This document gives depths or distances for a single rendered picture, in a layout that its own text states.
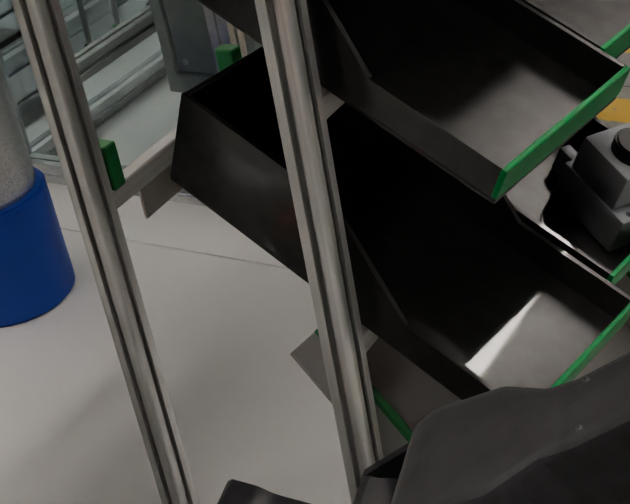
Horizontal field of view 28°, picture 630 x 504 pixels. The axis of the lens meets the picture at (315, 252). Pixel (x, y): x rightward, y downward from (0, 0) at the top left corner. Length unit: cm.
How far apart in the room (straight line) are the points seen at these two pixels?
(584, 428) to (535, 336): 35
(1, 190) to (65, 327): 18
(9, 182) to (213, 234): 29
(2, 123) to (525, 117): 89
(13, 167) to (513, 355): 86
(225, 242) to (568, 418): 120
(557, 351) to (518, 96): 17
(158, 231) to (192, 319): 23
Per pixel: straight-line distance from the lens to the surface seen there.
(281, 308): 148
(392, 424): 81
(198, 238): 165
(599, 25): 82
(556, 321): 81
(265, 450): 128
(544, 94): 73
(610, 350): 102
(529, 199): 90
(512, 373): 77
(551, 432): 46
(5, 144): 150
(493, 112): 70
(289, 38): 65
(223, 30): 156
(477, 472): 46
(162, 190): 88
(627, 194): 86
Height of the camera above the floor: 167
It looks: 31 degrees down
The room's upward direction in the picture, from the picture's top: 11 degrees counter-clockwise
